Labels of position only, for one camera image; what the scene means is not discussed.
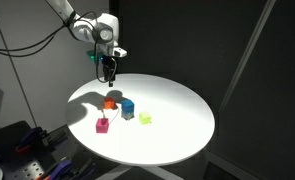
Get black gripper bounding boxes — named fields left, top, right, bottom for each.
left=100, top=54, right=118, bottom=89

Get orange block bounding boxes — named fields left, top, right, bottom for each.
left=102, top=96, right=118, bottom=111

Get blue block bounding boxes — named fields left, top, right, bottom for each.
left=120, top=98, right=136, bottom=115

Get mulberry pink block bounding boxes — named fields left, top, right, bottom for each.
left=95, top=117, right=110, bottom=135

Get yellow-green block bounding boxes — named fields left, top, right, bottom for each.
left=138, top=110, right=153, bottom=126

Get purple orange spring clamp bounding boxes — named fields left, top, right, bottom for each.
left=36, top=157, right=74, bottom=180
left=14, top=126, right=51, bottom=155

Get green wrist camera housing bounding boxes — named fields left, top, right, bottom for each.
left=85, top=48, right=105, bottom=65

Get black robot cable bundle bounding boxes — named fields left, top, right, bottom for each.
left=0, top=11, right=110, bottom=85

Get white table pedestal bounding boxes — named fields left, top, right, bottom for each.
left=96, top=164, right=185, bottom=180

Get clamps with orange blue handles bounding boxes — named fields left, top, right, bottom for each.
left=0, top=120, right=100, bottom=180

